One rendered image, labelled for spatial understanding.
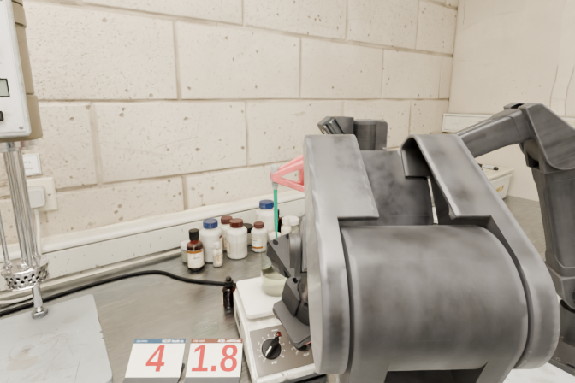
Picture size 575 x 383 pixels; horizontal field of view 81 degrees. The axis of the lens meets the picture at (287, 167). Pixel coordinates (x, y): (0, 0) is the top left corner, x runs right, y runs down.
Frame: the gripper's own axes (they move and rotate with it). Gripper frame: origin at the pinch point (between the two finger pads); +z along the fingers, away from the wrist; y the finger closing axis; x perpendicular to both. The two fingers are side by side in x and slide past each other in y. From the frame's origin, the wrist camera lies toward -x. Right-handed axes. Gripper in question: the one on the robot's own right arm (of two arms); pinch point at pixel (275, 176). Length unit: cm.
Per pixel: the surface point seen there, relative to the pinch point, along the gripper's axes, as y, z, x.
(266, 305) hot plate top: 3.8, 2.9, 23.0
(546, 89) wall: -52, -135, -18
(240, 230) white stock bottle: -33.3, 1.9, 22.9
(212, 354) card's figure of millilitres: 5.5, 12.9, 29.2
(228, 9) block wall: -53, 0, -41
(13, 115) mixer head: -0.6, 38.6, -11.4
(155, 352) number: 2.5, 22.3, 29.0
